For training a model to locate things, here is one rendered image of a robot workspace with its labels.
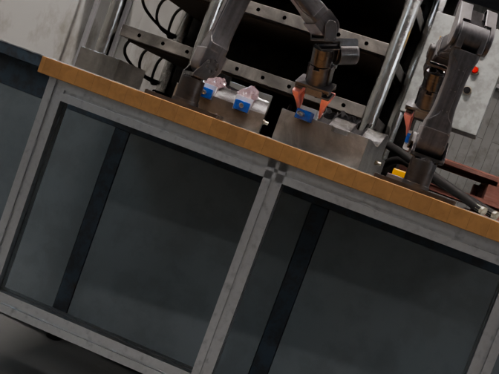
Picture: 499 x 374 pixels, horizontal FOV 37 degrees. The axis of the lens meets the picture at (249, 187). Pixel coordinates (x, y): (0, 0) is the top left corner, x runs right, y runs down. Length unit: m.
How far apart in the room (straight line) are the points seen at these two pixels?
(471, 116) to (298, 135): 1.00
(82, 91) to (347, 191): 0.65
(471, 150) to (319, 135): 9.99
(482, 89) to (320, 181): 1.39
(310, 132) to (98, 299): 0.80
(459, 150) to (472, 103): 9.08
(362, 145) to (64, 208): 0.92
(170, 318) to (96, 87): 0.77
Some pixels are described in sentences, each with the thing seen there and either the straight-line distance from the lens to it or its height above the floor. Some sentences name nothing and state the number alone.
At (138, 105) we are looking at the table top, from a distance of 1.70.
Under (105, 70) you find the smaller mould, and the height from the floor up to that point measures 0.82.
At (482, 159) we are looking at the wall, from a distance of 12.02.
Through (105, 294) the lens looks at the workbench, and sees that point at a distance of 2.26.
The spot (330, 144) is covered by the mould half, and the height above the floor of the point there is 0.84.
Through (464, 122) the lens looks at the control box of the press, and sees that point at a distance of 2.90.
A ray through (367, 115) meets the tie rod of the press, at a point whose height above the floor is 1.00.
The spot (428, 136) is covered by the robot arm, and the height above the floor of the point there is 0.93.
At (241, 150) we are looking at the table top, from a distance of 1.65.
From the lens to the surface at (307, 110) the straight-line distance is 2.09.
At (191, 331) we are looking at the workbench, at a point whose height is 0.20.
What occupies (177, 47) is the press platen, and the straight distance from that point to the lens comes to 3.12.
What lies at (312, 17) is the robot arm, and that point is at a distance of 1.97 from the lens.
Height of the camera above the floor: 0.80
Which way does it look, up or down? 4 degrees down
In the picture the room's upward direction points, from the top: 20 degrees clockwise
